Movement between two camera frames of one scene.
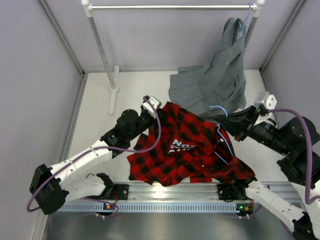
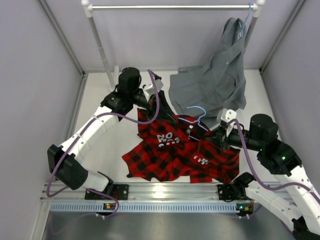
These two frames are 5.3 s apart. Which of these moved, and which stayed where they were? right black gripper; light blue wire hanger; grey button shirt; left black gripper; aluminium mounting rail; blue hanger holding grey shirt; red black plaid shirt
Moved: left black gripper; right black gripper; light blue wire hanger; red black plaid shirt
Stayed: blue hanger holding grey shirt; grey button shirt; aluminium mounting rail
